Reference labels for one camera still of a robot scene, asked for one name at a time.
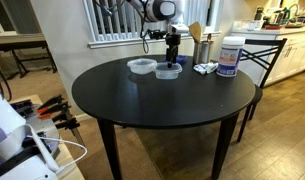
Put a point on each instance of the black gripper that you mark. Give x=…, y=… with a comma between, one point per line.
x=173, y=40

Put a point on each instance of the clear plastic lunch box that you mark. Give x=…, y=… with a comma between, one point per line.
x=141, y=66
x=167, y=71

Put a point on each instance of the blue white bowl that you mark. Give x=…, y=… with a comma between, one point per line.
x=182, y=60

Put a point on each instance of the metal utensil cup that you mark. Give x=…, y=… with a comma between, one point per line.
x=197, y=53
x=207, y=50

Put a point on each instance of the checkered white cloth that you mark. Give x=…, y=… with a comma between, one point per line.
x=205, y=68

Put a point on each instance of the wooden spatula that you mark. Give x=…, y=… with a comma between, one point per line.
x=196, y=31

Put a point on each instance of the black round wooden table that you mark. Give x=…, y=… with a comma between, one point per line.
x=165, y=96

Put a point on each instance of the wooden spoon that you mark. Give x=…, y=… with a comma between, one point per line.
x=209, y=36

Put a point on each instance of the white wipes canister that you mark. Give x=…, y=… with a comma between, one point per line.
x=229, y=56

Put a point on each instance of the white window blinds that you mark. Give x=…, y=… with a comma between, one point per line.
x=122, y=20

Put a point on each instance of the clear plastic tub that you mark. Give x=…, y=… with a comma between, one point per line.
x=255, y=24

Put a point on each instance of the black metal chair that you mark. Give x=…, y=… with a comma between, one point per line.
x=263, y=55

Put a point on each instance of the dark thermos bottle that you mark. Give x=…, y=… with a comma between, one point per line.
x=258, y=13

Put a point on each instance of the white kitchen counter cabinet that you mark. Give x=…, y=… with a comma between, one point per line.
x=288, y=50

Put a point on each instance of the black orange clamp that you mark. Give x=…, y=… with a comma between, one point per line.
x=63, y=116
x=55, y=108
x=69, y=125
x=51, y=100

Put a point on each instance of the kitchen faucet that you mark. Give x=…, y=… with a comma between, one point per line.
x=293, y=8

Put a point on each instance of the grey metal mounting plate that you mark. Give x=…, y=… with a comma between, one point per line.
x=42, y=126

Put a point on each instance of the black folding bench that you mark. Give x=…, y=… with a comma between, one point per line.
x=18, y=45

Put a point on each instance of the small dark electronic device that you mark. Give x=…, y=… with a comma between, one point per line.
x=23, y=106

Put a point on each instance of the white framed window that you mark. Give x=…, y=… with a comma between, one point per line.
x=2, y=16

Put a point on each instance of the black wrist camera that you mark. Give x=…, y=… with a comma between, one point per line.
x=155, y=34

